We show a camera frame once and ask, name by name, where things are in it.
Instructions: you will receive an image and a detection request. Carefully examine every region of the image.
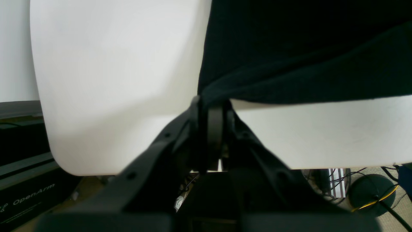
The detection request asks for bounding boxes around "black OpenArm box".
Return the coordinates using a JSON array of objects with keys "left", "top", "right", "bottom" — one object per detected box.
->
[{"left": 0, "top": 101, "right": 81, "bottom": 232}]

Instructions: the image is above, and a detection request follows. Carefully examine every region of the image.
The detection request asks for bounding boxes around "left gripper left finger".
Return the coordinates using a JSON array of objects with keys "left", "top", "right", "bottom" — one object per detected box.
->
[{"left": 190, "top": 96, "right": 208, "bottom": 173}]

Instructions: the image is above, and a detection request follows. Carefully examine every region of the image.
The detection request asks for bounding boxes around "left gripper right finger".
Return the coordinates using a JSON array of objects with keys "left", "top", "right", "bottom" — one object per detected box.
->
[{"left": 208, "top": 100, "right": 234, "bottom": 161}]

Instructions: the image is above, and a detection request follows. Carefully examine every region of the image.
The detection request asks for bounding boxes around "black T-shirt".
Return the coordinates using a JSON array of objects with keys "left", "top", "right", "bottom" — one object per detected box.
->
[{"left": 197, "top": 0, "right": 412, "bottom": 105}]

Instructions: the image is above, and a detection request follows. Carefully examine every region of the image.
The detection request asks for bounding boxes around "black round floor base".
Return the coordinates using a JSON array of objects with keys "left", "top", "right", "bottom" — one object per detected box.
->
[{"left": 346, "top": 174, "right": 398, "bottom": 217}]

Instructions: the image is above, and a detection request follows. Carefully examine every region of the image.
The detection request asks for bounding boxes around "yellow cable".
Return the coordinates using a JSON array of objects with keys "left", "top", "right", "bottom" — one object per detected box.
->
[{"left": 351, "top": 184, "right": 399, "bottom": 212}]

